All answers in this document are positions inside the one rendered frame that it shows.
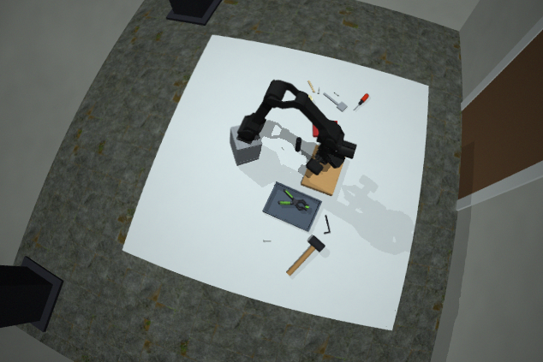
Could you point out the red-handled screwdriver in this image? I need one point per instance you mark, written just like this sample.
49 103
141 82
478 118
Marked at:
364 98

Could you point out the black spring clamp with green grips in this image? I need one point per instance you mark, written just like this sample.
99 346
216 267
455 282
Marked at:
294 202

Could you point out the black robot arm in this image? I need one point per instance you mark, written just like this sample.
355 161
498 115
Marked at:
330 134

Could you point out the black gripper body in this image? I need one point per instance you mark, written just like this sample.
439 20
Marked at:
313 165

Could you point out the wooden-handled mallet with black head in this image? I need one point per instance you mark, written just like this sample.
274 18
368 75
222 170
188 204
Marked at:
315 244

